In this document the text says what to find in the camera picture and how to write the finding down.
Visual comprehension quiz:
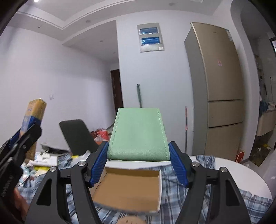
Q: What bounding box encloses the yellow blue battery pack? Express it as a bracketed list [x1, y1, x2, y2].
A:
[19, 98, 47, 161]

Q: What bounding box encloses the person's left hand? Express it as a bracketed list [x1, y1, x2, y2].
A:
[14, 188, 29, 220]

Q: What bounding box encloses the white tissue box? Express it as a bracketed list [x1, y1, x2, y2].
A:
[30, 152, 58, 167]

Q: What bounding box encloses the yellow papers stack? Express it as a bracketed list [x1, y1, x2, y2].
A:
[34, 167, 50, 177]

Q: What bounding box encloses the black office chair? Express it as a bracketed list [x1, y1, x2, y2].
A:
[59, 119, 98, 156]

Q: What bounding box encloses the blue plaid shirt cloth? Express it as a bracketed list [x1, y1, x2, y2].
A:
[18, 154, 272, 223]

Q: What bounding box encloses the red plastic bag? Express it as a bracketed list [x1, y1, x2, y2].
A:
[90, 129, 110, 141]

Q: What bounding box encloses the open cardboard box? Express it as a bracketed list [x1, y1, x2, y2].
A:
[89, 167, 162, 215]

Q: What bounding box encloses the cardboard box on floor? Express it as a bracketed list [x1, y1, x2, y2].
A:
[256, 110, 275, 136]

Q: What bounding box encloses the dark wooden door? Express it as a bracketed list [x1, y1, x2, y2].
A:
[111, 69, 124, 111]

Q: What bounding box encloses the gold refrigerator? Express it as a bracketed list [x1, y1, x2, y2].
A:
[184, 22, 245, 161]

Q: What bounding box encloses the pink broom handle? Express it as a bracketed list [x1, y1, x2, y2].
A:
[184, 106, 188, 153]

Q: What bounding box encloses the green mop handle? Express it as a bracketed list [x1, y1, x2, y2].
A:
[137, 84, 142, 108]

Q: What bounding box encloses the wall electrical panel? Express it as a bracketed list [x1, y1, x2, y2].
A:
[137, 23, 164, 53]

